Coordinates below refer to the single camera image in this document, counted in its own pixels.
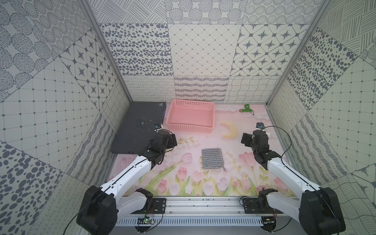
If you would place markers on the green tap with silver nozzle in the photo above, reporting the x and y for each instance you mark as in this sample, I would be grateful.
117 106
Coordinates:
247 109

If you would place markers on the aluminium mounting rail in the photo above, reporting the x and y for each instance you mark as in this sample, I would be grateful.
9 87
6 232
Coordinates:
207 206

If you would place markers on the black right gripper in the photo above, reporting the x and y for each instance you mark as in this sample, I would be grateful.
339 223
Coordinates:
247 137

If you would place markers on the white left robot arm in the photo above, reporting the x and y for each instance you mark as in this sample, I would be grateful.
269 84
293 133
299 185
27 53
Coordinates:
103 206

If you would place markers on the grey striped square dishcloth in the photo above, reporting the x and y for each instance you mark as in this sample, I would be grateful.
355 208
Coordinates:
212 159

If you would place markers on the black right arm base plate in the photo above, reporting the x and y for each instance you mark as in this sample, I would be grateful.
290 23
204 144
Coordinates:
251 205

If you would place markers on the small green circuit board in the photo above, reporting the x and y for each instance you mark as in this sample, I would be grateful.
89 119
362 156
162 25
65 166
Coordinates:
146 220

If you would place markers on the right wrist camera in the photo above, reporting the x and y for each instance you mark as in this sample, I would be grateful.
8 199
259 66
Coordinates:
260 126

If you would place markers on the pink perforated plastic basket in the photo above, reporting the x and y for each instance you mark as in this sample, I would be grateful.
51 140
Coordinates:
190 115

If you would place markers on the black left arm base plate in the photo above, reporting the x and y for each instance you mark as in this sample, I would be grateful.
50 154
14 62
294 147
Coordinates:
155 206

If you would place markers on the blue network switch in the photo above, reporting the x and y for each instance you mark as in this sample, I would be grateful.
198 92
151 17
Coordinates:
138 127

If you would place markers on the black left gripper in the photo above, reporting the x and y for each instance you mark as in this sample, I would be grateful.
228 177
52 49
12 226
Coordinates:
171 139

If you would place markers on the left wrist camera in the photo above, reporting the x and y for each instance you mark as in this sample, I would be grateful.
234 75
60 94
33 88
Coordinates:
158 127

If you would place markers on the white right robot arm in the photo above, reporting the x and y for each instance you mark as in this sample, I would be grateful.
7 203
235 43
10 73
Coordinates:
317 209

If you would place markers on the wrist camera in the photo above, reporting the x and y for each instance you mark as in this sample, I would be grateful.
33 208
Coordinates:
158 127
260 126

